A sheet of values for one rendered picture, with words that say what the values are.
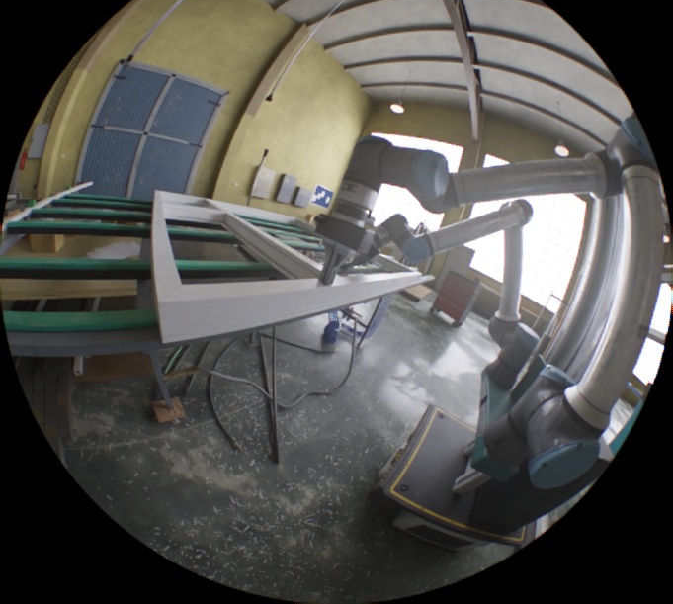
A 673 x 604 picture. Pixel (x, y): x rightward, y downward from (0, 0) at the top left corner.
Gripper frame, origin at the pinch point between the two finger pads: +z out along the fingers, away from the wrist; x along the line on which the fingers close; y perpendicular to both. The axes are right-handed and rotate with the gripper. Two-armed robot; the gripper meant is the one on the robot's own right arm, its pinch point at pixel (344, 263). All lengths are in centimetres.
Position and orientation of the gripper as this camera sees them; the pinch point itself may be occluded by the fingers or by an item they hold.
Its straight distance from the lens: 78.9
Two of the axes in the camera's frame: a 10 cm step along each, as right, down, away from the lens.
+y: -1.3, -4.5, -8.8
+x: 6.0, 6.7, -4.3
